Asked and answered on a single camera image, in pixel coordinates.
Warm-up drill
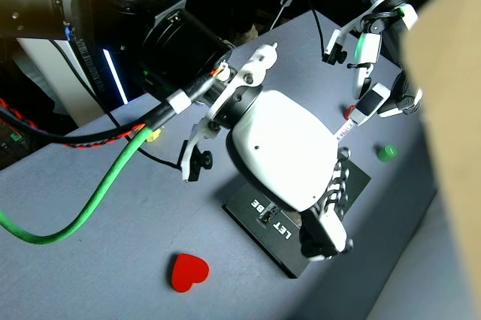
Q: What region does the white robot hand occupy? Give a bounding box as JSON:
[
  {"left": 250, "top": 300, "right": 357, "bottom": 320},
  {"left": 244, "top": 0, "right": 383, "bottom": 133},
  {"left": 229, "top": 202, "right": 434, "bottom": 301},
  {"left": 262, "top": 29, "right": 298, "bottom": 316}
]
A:
[
  {"left": 351, "top": 3, "right": 424, "bottom": 119},
  {"left": 230, "top": 89, "right": 355, "bottom": 264}
]

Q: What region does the measuring tape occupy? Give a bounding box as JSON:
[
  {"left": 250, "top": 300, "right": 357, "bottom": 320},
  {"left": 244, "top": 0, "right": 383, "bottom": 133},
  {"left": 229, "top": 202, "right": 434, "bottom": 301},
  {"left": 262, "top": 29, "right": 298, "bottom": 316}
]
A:
[{"left": 258, "top": 84, "right": 391, "bottom": 229}]

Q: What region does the black Beatles book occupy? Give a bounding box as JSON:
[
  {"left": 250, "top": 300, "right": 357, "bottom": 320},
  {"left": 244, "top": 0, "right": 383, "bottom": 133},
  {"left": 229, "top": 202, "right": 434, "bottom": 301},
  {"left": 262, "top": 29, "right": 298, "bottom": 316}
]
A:
[{"left": 222, "top": 158, "right": 372, "bottom": 279}]

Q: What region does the beige blurred panel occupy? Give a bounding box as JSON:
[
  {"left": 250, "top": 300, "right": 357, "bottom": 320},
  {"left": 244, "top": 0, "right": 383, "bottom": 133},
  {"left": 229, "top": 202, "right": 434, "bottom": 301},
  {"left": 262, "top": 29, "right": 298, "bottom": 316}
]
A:
[{"left": 400, "top": 0, "right": 481, "bottom": 320}]

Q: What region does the green cylinder block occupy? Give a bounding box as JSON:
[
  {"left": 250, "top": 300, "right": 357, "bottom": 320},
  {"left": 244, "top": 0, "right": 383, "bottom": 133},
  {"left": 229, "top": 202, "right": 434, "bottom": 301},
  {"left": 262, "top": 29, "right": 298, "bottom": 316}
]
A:
[{"left": 377, "top": 143, "right": 398, "bottom": 163}]

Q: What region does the red heart block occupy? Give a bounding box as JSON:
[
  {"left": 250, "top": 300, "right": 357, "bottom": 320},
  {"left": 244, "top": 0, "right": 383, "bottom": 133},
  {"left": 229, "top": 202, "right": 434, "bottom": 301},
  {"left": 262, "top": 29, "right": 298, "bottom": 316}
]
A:
[{"left": 171, "top": 252, "right": 210, "bottom": 294}]

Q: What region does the grey table cloth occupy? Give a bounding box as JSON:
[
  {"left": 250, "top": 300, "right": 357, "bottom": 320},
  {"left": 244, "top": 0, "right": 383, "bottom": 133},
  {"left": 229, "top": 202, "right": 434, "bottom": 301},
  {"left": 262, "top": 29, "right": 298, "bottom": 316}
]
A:
[{"left": 0, "top": 10, "right": 481, "bottom": 320}]

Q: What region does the white cabinet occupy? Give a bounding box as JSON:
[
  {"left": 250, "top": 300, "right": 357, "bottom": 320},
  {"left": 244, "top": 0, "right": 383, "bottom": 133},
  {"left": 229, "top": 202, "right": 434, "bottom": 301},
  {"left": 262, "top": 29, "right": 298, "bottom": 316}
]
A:
[{"left": 14, "top": 37, "right": 129, "bottom": 128}]

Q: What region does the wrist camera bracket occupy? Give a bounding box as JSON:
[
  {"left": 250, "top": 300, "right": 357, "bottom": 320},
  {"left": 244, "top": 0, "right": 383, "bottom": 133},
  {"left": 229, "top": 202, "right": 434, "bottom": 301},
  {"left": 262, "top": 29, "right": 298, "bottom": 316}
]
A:
[
  {"left": 322, "top": 0, "right": 424, "bottom": 65},
  {"left": 180, "top": 42, "right": 280, "bottom": 183}
]

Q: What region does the black camera cable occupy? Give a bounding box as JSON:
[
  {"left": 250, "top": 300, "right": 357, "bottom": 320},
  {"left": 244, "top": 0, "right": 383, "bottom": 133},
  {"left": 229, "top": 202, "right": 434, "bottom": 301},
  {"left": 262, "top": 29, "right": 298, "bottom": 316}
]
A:
[
  {"left": 137, "top": 145, "right": 183, "bottom": 170},
  {"left": 306, "top": 0, "right": 327, "bottom": 62}
]

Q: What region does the green cable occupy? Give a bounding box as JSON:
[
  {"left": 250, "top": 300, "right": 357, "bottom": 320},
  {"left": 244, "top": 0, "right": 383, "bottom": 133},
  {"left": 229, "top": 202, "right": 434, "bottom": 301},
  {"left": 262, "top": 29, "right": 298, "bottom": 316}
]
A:
[{"left": 0, "top": 126, "right": 163, "bottom": 246}]

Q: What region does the red black braided cable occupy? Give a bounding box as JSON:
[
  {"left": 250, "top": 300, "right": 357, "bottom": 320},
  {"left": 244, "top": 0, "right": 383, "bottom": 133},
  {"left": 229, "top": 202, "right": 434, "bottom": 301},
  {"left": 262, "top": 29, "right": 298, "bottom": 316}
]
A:
[{"left": 0, "top": 97, "right": 146, "bottom": 149}]

